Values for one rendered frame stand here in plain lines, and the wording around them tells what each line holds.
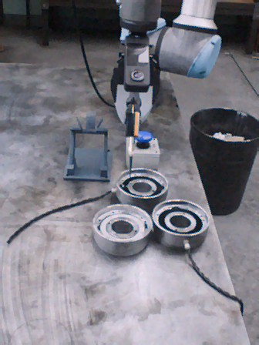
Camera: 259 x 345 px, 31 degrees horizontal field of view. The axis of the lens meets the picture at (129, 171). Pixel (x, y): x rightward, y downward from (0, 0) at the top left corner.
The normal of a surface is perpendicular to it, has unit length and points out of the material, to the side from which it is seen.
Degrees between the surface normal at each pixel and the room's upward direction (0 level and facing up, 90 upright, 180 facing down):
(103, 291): 0
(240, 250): 0
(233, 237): 0
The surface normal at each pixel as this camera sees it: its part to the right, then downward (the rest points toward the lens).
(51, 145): 0.06, -0.84
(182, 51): -0.39, 0.25
